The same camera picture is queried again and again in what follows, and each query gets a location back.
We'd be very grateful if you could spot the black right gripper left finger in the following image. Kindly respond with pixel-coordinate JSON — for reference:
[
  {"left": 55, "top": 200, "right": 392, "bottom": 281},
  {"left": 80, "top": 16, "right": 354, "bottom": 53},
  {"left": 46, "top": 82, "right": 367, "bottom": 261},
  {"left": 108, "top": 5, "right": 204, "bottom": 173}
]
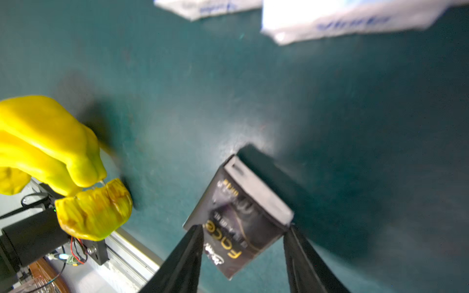
[{"left": 140, "top": 225, "right": 204, "bottom": 293}]

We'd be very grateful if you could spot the white blue tissue pack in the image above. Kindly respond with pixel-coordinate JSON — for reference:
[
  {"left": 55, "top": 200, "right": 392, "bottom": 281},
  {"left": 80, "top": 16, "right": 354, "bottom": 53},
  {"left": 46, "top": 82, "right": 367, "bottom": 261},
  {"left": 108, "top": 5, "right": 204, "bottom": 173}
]
[{"left": 154, "top": 0, "right": 263, "bottom": 21}]

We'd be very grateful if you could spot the light blue tissue pack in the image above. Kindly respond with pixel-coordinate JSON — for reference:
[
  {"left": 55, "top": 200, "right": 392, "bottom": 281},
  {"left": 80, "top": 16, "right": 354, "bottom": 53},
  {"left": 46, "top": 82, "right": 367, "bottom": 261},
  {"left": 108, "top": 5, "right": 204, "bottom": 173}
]
[{"left": 261, "top": 0, "right": 468, "bottom": 46}]

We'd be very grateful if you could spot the yellow banana bunch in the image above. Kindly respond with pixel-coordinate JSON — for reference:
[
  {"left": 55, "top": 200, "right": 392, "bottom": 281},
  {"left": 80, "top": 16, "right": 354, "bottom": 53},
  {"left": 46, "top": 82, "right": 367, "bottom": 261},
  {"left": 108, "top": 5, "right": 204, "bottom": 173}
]
[{"left": 1, "top": 96, "right": 133, "bottom": 241}]

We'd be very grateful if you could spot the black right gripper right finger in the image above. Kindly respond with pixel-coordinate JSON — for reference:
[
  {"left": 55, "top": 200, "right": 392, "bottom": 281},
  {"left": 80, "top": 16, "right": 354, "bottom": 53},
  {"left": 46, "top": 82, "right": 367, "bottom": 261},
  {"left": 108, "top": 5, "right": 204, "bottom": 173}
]
[{"left": 283, "top": 225, "right": 349, "bottom": 293}]

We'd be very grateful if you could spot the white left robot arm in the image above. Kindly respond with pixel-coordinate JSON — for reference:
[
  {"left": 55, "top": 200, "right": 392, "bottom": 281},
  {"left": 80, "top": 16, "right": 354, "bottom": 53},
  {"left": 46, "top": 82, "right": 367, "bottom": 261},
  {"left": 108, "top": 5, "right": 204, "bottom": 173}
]
[{"left": 1, "top": 209, "right": 69, "bottom": 293}]

